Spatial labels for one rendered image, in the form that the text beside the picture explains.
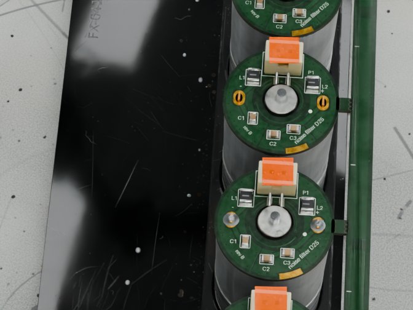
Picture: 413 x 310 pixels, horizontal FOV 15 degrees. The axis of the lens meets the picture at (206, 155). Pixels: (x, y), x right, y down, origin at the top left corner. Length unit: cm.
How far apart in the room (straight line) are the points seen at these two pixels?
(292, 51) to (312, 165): 3
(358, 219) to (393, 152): 8
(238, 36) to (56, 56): 7
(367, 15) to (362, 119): 3
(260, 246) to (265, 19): 5
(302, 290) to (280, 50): 5
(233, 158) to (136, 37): 6
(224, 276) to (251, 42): 5
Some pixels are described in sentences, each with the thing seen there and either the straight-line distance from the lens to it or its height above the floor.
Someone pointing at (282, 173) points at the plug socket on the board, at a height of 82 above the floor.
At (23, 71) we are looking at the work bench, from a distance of 41.
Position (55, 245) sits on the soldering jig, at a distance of 38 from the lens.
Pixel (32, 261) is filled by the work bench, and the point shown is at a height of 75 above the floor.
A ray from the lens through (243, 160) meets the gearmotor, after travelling 34.
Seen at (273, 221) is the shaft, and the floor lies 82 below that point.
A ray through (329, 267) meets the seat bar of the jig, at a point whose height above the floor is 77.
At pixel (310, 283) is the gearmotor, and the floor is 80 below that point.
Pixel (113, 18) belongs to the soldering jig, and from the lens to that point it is 40.
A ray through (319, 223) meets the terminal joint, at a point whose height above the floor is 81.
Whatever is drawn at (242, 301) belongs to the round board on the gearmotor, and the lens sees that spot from 32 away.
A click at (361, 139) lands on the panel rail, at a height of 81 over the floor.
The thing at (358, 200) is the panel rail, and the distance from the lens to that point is 33.
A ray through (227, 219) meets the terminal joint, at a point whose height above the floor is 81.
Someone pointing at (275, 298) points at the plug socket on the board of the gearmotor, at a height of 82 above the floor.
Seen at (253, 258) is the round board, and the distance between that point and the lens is 32.
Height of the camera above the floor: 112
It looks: 67 degrees down
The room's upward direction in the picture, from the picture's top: straight up
